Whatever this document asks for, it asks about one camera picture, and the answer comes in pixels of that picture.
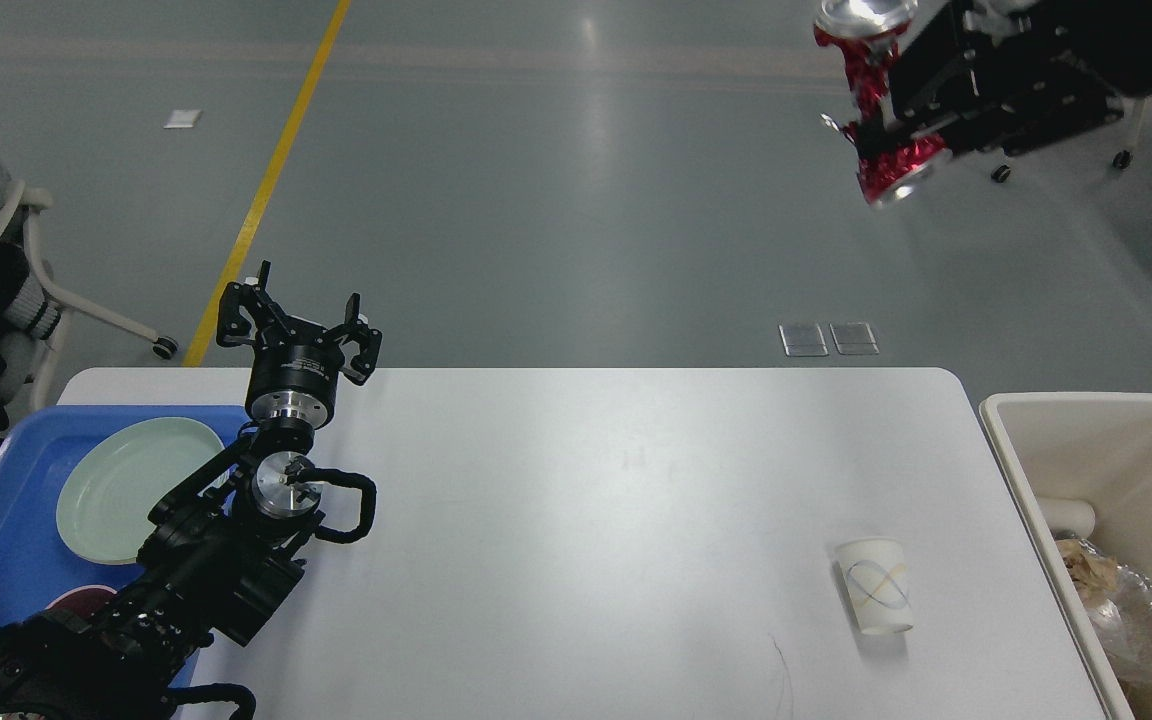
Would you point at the aluminium foil tray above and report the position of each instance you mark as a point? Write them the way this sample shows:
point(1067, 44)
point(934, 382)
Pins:
point(1121, 617)

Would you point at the crumpled brown paper ball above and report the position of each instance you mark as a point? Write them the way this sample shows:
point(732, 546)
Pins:
point(1095, 575)

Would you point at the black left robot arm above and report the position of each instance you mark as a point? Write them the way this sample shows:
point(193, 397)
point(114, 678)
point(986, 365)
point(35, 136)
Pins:
point(221, 556)

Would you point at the plain white paper cup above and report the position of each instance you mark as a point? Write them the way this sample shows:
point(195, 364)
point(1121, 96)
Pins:
point(1068, 516)

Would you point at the pink mug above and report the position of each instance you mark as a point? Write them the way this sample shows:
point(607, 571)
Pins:
point(83, 601)

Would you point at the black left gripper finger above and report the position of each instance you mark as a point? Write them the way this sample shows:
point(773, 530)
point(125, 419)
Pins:
point(248, 315)
point(353, 347)

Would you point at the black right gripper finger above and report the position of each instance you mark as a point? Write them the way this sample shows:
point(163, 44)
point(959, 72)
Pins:
point(939, 82)

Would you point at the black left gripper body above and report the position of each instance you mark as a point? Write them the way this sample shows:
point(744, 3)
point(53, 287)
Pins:
point(295, 373)

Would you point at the left floor outlet plate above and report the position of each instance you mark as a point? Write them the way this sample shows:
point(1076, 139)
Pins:
point(803, 340)

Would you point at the mint green plate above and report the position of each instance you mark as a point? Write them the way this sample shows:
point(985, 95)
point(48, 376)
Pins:
point(102, 510)

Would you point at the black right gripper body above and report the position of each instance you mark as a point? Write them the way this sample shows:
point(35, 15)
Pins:
point(1060, 69)

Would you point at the floor outlet plate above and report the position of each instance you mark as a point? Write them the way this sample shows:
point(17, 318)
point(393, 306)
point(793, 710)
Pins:
point(854, 338)
point(803, 340)

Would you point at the white office chair left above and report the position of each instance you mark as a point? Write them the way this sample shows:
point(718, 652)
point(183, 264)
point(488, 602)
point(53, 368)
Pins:
point(27, 203)

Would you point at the red snack wrapper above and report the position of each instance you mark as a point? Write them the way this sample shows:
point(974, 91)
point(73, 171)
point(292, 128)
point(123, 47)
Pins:
point(893, 156)

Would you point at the grey office chair right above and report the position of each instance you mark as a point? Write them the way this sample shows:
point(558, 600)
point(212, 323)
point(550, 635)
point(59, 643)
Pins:
point(1128, 136)

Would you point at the blue plastic tray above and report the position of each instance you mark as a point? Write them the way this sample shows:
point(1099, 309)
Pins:
point(35, 462)

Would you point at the beige plastic bin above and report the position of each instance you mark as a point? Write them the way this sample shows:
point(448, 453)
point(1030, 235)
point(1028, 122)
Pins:
point(1094, 447)

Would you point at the right floor outlet plate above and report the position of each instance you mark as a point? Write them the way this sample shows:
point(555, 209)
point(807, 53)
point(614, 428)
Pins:
point(854, 338)

